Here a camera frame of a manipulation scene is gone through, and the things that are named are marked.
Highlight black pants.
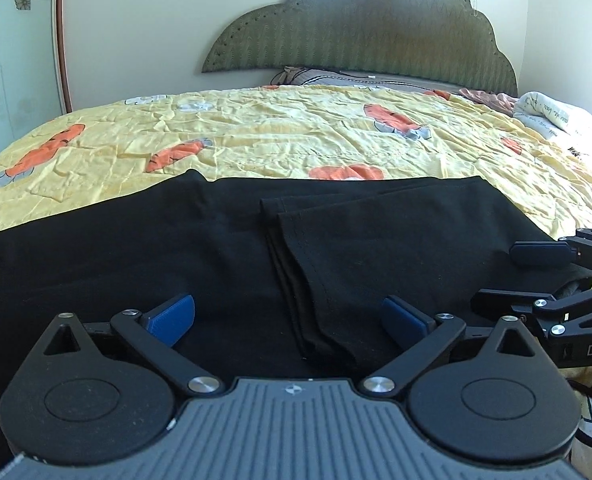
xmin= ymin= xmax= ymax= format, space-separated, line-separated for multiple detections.
xmin=0 ymin=169 xmax=592 ymax=475

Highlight grey patterned pillow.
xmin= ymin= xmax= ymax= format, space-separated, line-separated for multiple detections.
xmin=270 ymin=65 xmax=477 ymax=96

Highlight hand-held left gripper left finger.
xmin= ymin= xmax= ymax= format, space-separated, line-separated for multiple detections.
xmin=41 ymin=294 xmax=225 ymax=401

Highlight pink cloth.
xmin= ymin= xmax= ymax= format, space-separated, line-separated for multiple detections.
xmin=457 ymin=88 xmax=520 ymax=114

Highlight white printed cloth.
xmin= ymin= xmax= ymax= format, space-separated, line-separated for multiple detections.
xmin=513 ymin=91 xmax=592 ymax=155

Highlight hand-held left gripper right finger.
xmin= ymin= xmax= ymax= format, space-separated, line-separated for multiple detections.
xmin=357 ymin=296 xmax=538 ymax=400

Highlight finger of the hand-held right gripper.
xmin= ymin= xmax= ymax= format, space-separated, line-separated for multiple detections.
xmin=470 ymin=280 xmax=592 ymax=342
xmin=509 ymin=228 xmax=592 ymax=279

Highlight green padded headboard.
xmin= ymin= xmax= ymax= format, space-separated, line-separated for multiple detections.
xmin=202 ymin=0 xmax=519 ymax=97

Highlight yellow carrot print blanket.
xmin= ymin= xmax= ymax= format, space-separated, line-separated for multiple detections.
xmin=0 ymin=84 xmax=592 ymax=467

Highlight white wardrobe door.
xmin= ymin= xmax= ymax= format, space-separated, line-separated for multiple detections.
xmin=0 ymin=0 xmax=73 ymax=173

